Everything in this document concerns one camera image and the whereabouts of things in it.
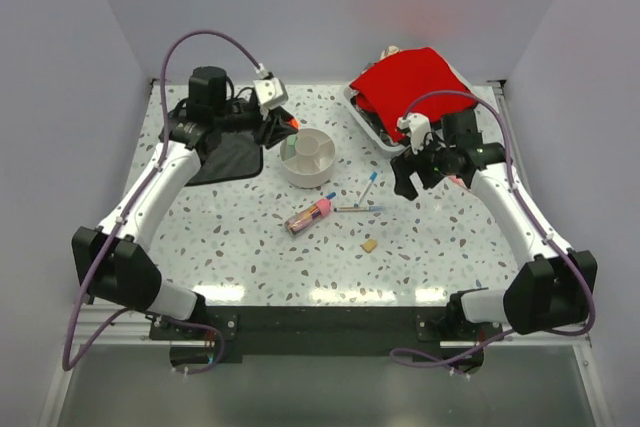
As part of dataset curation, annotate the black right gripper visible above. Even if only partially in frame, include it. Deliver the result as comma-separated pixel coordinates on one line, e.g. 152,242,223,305
391,130,456,201

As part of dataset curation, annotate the green eraser block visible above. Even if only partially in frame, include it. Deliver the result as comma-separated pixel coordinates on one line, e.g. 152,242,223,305
285,135,297,159

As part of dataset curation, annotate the white marker blue cap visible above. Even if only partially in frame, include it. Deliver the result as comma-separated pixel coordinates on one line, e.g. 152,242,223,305
354,172,377,207

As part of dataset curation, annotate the clear blue ballpoint pen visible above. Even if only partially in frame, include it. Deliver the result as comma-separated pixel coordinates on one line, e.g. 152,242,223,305
333,205,384,213

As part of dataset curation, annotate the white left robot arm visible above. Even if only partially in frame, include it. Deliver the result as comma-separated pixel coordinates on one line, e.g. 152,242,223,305
71,66,297,339

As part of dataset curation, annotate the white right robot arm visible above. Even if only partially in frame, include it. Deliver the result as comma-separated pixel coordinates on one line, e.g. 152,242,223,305
391,111,597,340

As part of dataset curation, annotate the white round divided organizer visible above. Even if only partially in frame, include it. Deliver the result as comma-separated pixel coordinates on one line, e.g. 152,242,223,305
279,128,336,189

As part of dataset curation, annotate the dark grey microfibre cloth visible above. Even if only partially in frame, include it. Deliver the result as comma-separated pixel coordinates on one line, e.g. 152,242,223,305
158,99,265,187

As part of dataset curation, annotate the black garment in basket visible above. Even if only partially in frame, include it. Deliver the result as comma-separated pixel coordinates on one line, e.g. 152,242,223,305
349,94,409,152

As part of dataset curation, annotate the red cloth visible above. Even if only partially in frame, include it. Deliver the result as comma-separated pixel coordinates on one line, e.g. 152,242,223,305
350,47,470,141

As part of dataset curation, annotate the white perforated plastic basket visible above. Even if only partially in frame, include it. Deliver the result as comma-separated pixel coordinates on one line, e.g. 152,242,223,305
345,58,476,144

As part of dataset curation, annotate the small tan eraser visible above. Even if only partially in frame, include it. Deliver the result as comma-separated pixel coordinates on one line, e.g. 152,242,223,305
362,239,377,253

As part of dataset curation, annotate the pink capped crayon tube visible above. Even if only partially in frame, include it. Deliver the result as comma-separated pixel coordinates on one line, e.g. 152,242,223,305
284,198,332,236

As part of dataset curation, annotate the beige item behind basket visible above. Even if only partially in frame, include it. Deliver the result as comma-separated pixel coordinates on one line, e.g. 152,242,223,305
379,45,402,61

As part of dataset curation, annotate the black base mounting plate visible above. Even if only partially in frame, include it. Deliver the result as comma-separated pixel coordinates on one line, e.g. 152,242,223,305
146,306,501,367

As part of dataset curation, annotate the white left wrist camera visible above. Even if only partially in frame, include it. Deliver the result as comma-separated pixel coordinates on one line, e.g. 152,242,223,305
253,77,289,111

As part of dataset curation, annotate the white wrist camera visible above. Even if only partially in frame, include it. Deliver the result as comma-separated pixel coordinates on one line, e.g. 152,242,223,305
253,77,289,111
396,113,431,154

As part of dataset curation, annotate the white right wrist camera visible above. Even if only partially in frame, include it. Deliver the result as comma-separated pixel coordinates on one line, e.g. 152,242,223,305
396,113,431,154

